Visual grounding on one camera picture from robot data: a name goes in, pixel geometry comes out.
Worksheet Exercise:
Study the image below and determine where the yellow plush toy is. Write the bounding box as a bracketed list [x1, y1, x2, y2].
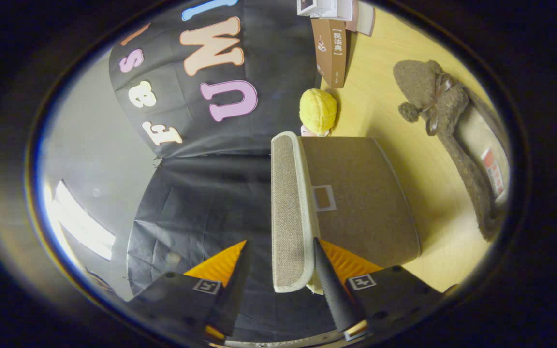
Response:
[299, 88, 338, 136]

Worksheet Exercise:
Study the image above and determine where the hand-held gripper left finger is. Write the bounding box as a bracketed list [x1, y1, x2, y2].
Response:
[125, 240, 251, 346]

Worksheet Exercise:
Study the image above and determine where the brown fuzzy shoe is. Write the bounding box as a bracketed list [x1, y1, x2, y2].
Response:
[393, 59, 510, 242]

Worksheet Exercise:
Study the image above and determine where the pink and green plush toy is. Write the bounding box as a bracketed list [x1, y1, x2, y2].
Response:
[300, 124, 331, 138]

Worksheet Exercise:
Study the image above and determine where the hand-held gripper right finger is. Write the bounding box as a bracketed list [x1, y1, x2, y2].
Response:
[312, 237, 447, 343]

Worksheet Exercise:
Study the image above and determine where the ceiling light panel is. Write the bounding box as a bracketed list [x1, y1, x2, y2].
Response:
[48, 179, 116, 262]

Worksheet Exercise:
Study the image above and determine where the brown book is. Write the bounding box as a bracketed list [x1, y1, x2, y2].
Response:
[310, 18, 348, 89]

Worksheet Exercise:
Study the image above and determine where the pink book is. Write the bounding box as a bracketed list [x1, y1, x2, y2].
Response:
[353, 1, 376, 37]

